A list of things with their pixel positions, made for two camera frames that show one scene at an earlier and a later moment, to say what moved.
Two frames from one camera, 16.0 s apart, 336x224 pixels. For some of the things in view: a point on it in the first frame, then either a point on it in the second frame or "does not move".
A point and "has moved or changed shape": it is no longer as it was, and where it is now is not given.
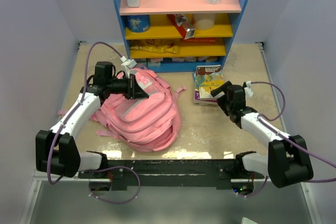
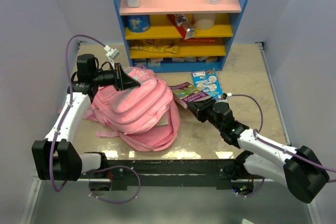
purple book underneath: x=196 y=96 has moved or changed shape
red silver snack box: x=186 y=29 does not move
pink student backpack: x=143 y=125 does not move
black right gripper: x=215 y=92 → x=199 y=108
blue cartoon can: x=138 y=23 does not move
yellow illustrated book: x=208 y=77 → x=163 y=120
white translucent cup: x=203 y=21 does not move
